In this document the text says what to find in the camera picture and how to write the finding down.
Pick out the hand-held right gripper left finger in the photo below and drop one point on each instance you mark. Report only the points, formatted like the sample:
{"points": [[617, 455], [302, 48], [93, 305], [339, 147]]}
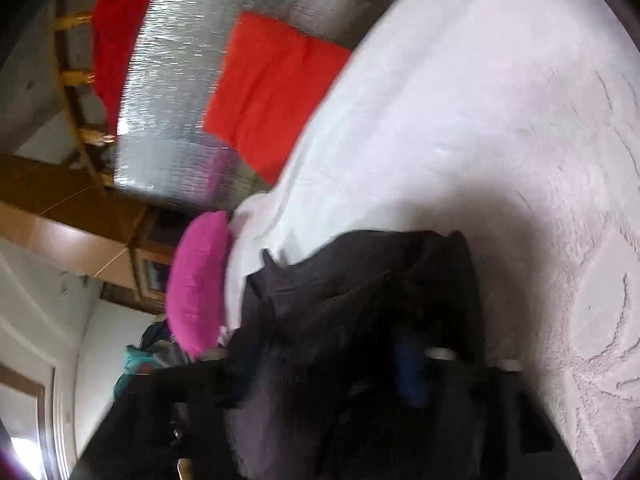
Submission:
{"points": [[200, 382]]}

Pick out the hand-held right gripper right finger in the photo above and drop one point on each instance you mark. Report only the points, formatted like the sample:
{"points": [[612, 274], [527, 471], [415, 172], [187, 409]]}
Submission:
{"points": [[411, 377]]}

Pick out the black puffer jacket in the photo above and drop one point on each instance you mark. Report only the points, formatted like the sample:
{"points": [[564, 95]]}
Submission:
{"points": [[340, 310]]}

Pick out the teal jacket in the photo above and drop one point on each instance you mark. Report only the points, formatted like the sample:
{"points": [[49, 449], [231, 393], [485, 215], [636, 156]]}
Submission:
{"points": [[135, 365]]}

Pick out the pink pillow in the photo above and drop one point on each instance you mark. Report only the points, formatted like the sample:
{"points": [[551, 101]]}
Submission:
{"points": [[197, 285]]}

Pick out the wooden cabinet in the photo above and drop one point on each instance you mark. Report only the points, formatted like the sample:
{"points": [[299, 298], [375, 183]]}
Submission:
{"points": [[65, 220]]}

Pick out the white bed blanket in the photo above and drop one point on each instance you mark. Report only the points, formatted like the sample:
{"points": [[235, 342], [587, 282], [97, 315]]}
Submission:
{"points": [[475, 135]]}

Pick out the silver foil insulation sheet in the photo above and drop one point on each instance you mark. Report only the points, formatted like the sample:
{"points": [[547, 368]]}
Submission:
{"points": [[170, 110]]}

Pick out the red pillow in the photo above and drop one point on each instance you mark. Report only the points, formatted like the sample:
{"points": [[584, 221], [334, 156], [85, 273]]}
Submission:
{"points": [[275, 95]]}

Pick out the wooden stair railing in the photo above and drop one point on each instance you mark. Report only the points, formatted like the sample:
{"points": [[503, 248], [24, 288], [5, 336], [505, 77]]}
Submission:
{"points": [[75, 77]]}

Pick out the red blanket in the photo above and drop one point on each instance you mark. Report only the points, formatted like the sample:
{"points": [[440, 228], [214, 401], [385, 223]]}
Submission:
{"points": [[120, 25]]}

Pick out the wooden door frame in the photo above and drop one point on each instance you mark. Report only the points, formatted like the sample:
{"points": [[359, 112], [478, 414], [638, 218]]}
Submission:
{"points": [[35, 395]]}

